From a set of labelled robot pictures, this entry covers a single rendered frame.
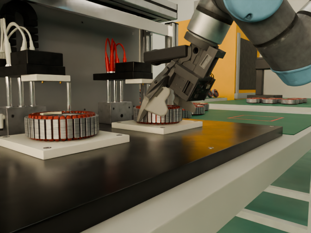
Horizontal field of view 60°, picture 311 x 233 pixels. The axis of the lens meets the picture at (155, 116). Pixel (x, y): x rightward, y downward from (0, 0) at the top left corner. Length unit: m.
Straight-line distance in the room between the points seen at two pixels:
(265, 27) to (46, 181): 0.36
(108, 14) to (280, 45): 0.38
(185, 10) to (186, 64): 6.35
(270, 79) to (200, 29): 5.30
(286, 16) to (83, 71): 0.53
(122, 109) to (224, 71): 3.47
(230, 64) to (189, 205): 3.85
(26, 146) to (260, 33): 0.37
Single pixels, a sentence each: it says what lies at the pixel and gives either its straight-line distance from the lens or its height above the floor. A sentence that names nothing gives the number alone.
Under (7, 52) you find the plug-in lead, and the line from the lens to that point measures 0.56.
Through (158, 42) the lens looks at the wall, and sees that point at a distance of 7.23.
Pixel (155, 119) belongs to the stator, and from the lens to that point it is 0.57.
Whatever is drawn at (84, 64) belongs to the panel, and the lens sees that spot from 0.79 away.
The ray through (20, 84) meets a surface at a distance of 0.58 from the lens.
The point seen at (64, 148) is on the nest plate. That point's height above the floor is 0.78.
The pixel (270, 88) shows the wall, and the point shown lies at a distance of 5.80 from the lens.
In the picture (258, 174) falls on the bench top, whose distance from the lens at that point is 0.43.
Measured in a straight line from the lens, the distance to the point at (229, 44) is 4.12.
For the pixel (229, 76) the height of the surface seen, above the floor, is 1.04.
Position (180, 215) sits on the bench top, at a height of 0.75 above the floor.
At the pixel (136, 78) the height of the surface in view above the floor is 0.88.
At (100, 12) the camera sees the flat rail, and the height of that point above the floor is 1.03.
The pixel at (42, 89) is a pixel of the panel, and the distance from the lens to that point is 0.72.
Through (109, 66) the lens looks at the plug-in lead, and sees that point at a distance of 0.71.
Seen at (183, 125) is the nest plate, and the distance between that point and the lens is 0.57.
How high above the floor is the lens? 0.86
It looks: 6 degrees down
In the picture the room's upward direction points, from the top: straight up
